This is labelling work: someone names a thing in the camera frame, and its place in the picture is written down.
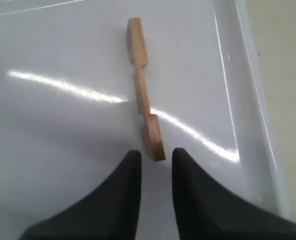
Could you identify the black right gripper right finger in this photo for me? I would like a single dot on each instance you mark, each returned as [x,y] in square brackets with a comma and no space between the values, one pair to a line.
[206,210]

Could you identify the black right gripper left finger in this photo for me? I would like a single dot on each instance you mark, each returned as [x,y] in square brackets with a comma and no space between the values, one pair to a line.
[110,212]

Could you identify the wooden piece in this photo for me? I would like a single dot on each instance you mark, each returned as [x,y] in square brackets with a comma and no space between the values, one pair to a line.
[138,58]

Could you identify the white plastic tray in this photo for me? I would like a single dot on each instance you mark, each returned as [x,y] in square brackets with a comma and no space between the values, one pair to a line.
[69,114]

